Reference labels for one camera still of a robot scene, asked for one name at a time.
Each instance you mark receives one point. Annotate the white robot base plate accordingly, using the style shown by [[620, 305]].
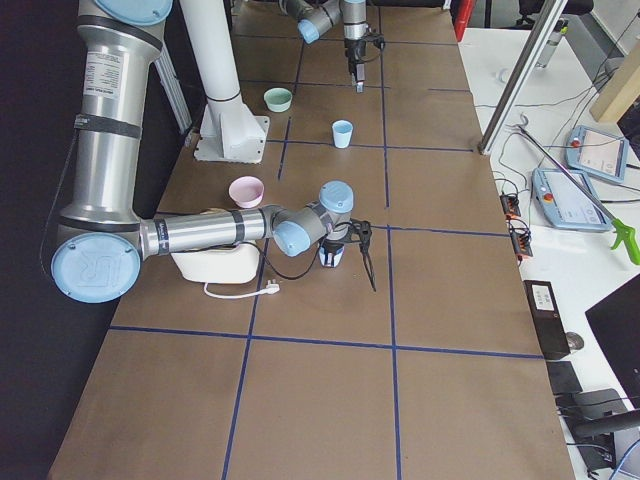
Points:
[[215, 145]]

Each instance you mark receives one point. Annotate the light blue cup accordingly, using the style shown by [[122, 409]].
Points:
[[342, 131]]

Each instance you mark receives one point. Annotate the teach pendant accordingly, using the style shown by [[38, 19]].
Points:
[[564, 206], [602, 155]]

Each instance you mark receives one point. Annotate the black box with label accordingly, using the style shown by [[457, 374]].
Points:
[[546, 319]]

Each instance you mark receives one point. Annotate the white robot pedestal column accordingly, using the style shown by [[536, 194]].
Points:
[[208, 31]]

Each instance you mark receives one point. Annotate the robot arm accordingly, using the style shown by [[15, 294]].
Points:
[[106, 232], [314, 22]]

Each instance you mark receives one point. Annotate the orange connector block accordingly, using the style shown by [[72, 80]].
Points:
[[518, 229]]

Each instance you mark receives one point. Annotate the teach pendant far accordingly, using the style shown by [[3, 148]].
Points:
[[602, 155]]

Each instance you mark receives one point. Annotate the green bowl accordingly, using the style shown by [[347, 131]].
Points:
[[278, 99]]

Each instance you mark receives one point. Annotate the reacher grabber tool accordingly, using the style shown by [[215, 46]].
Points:
[[624, 234]]

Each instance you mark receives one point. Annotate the teach pendant near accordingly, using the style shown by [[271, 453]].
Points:
[[564, 206]]

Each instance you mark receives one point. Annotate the pink bowl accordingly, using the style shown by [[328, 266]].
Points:
[[246, 191]]

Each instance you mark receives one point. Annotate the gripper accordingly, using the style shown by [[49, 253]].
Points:
[[354, 50], [332, 248]]

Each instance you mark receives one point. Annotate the black monitor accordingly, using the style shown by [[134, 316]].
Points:
[[614, 322]]

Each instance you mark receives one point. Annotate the aluminium frame post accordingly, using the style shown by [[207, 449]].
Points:
[[540, 33]]

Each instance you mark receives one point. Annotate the cream toaster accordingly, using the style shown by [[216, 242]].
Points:
[[216, 247]]

